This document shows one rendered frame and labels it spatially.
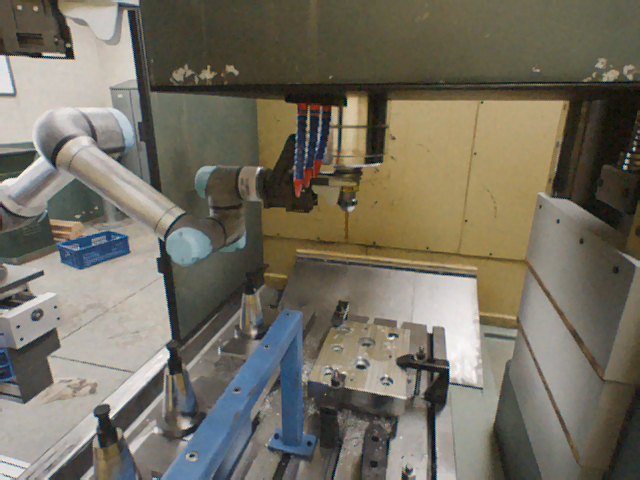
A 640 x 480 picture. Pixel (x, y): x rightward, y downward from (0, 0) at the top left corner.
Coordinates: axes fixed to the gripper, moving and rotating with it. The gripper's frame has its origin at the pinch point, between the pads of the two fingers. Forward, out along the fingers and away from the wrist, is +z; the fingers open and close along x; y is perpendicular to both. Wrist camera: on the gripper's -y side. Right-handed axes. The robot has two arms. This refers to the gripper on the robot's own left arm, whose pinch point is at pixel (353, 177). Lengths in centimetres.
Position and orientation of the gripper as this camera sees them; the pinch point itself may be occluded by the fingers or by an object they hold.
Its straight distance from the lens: 79.9
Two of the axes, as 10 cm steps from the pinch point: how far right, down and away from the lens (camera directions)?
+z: 9.7, 0.7, -2.5
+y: 0.1, 9.5, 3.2
